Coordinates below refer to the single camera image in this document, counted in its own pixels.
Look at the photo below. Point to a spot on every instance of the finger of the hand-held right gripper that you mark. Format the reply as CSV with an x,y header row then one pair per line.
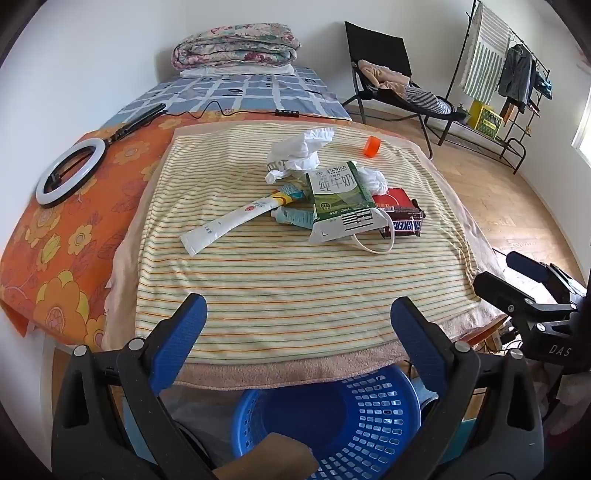
x,y
508,295
526,265

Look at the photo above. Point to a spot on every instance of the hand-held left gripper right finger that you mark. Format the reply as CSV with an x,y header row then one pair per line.
x,y
415,341

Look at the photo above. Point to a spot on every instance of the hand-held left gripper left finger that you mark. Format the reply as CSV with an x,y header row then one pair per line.
x,y
178,341

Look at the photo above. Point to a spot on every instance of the blue plastic basket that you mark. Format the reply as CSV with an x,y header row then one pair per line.
x,y
360,424

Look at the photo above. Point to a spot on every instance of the brown candy bar wrapper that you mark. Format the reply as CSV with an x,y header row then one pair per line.
x,y
406,226

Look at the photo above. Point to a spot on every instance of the white squeeze tube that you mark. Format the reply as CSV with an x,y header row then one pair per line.
x,y
221,226

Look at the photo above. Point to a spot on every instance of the red cardboard box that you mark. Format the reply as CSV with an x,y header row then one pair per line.
x,y
392,198

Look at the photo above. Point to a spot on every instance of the white plastic bag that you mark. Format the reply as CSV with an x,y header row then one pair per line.
x,y
374,182

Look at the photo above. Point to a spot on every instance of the green white milk carton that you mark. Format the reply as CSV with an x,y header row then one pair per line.
x,y
337,194

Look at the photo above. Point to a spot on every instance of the light blue cream tube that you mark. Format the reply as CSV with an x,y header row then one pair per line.
x,y
295,216

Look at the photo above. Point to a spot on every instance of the teal patterned wrapper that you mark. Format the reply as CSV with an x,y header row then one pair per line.
x,y
295,191

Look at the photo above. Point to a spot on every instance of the white tissue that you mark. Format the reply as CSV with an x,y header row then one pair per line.
x,y
295,150

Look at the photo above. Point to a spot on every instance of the person's right hand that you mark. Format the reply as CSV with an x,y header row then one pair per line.
x,y
575,392

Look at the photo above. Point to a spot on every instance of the black clothes rack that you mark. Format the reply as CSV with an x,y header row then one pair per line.
x,y
519,159

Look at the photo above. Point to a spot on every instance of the striped yellow towel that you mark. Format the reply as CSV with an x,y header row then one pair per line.
x,y
277,277

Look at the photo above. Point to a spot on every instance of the brown flat object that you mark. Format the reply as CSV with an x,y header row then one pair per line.
x,y
268,457

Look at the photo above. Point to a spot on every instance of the yellow plastic crate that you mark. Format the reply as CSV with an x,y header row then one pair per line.
x,y
485,120

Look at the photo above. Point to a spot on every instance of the bright window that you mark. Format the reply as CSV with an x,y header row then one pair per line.
x,y
584,124

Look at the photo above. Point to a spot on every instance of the orange floral bed sheet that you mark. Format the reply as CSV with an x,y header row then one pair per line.
x,y
92,207

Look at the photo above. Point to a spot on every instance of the teal hanging garment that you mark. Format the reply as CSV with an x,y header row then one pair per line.
x,y
545,85

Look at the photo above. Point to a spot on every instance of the striped grey garment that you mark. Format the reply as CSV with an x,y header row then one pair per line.
x,y
431,101

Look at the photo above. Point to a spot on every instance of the dark hanging jacket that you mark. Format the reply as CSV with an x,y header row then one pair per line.
x,y
517,74

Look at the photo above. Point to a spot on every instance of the orange bottle cap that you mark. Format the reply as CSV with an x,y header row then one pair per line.
x,y
371,147

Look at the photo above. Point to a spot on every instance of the green striped hanging towel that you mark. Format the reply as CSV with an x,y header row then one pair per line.
x,y
485,55

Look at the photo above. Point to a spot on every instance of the beige clothing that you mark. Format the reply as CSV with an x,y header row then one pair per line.
x,y
381,74

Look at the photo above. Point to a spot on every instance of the blue plaid bed sheet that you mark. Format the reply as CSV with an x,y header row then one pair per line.
x,y
254,92

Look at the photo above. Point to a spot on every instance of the black folding chair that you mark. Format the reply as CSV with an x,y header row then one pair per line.
x,y
378,41

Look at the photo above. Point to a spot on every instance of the white pillow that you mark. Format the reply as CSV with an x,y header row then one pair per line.
x,y
231,71

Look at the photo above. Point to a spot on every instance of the folded floral quilt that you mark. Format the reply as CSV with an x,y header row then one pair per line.
x,y
231,46

